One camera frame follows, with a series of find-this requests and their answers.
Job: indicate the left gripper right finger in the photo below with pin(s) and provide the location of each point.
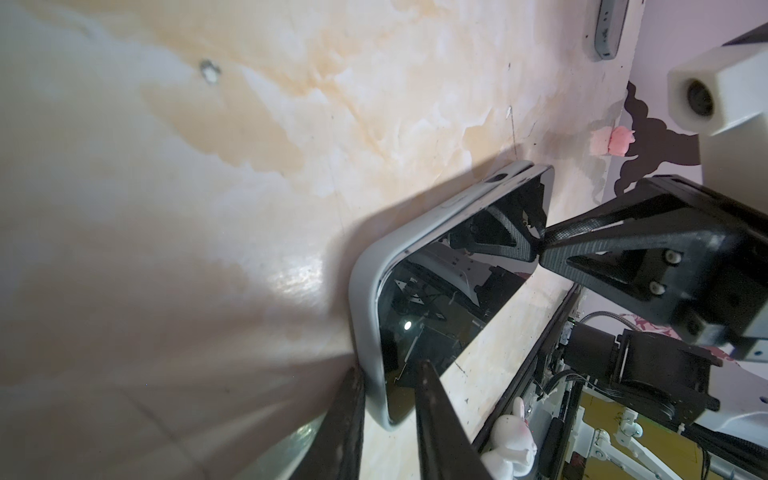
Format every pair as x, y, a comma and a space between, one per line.
443, 447

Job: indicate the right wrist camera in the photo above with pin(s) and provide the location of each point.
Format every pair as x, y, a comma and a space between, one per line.
721, 95

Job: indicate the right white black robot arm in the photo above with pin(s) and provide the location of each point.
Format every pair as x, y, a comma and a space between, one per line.
700, 392

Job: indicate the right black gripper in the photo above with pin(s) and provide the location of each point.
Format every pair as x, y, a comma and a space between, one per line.
631, 250

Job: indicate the small pink block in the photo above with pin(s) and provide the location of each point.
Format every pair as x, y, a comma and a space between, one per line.
614, 141

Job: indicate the black phone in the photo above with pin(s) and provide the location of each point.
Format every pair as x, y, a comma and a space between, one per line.
445, 289
609, 27

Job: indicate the white rabbit figurine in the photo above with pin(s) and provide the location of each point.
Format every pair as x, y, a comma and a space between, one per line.
513, 448

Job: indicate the light blue phone case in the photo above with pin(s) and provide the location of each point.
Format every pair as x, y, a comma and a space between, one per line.
367, 278

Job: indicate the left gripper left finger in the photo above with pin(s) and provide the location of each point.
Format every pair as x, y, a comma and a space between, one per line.
336, 451

